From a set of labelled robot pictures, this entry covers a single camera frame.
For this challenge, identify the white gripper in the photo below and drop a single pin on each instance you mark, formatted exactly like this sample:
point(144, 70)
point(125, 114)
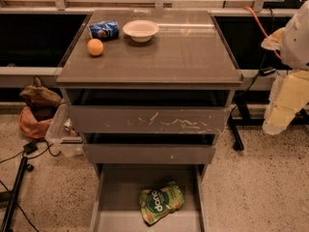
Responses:
point(296, 43)

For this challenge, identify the green rice chip bag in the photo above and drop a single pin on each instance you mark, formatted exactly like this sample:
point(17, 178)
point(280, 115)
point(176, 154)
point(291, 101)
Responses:
point(158, 203)

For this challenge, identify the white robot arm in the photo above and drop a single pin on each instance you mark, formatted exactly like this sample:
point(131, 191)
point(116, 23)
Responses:
point(295, 43)

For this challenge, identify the grey drawer cabinet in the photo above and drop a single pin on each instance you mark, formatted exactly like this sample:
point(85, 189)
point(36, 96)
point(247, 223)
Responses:
point(187, 53)

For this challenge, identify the grey top drawer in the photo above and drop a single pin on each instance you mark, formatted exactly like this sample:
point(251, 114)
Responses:
point(148, 111)

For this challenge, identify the grey drawer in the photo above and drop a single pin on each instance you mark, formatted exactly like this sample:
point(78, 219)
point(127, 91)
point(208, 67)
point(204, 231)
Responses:
point(148, 111)
point(117, 206)
point(150, 148)

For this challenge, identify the grey middle drawer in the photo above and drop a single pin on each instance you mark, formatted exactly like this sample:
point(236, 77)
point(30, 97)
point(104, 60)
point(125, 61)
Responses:
point(150, 148)

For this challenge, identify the grey bottom drawer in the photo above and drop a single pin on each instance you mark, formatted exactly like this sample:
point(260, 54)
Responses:
point(117, 206)

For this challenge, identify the brown cloth bag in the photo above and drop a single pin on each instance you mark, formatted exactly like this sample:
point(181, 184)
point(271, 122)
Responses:
point(42, 101)

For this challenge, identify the orange cloth bag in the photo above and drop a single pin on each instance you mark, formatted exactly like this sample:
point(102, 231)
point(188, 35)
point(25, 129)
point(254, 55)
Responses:
point(30, 126)

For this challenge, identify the black power adapter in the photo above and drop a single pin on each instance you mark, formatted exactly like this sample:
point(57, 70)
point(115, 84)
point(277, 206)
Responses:
point(267, 71)

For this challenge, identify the white bowl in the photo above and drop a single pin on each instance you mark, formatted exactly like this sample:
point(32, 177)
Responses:
point(141, 31)

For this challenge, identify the blue pepsi can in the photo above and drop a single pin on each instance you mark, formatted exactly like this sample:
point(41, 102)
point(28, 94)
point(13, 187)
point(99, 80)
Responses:
point(104, 30)

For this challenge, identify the orange fruit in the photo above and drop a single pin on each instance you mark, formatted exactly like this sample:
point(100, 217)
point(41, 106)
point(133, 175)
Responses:
point(95, 47)

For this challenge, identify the clear plastic bin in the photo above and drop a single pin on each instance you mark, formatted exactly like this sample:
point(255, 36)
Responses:
point(61, 134)

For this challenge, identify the black plug on floor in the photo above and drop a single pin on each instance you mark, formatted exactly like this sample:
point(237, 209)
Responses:
point(30, 148)

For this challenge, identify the black floor stand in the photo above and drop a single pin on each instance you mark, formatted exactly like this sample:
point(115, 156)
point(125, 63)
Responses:
point(13, 195)

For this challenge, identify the black table frame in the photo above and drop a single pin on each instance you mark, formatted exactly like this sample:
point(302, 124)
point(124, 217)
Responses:
point(245, 119)

